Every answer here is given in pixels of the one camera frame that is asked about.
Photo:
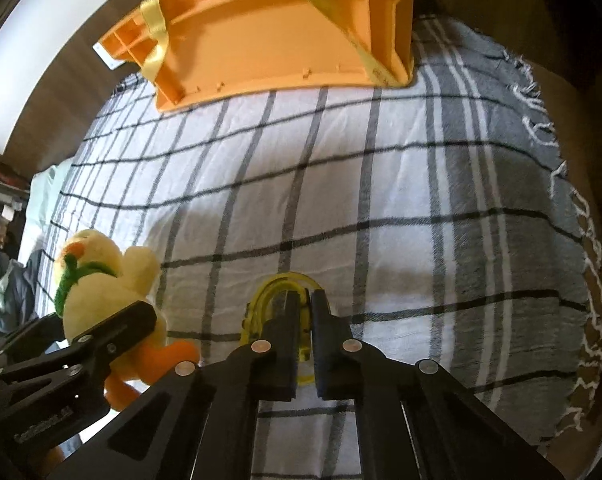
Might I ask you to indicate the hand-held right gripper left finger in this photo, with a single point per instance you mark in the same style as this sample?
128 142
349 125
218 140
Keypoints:
288 340

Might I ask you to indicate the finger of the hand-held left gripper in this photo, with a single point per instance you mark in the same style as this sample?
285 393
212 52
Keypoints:
26 337
126 325

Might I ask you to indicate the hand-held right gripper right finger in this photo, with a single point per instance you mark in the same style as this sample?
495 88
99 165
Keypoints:
323 345

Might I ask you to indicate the yellow transparent plastic toy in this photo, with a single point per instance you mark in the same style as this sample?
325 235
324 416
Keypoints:
261 305

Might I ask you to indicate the yellow duck plush toy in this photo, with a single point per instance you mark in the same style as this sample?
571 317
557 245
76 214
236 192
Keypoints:
96 285

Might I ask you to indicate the orange plastic crate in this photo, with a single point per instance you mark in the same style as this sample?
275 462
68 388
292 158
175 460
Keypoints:
256 35

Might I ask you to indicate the blue clothing pile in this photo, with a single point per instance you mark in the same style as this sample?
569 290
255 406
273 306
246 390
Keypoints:
6 290

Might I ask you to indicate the pale green bedsheet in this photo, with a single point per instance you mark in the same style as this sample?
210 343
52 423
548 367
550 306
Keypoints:
43 195

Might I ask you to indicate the grey white plaid blanket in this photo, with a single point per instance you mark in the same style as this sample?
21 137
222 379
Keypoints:
381 185

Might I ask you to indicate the dark wooden headboard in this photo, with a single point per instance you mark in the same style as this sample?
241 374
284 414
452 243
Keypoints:
66 85

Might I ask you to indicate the white wall plate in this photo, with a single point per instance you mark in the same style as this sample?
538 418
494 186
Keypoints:
107 56

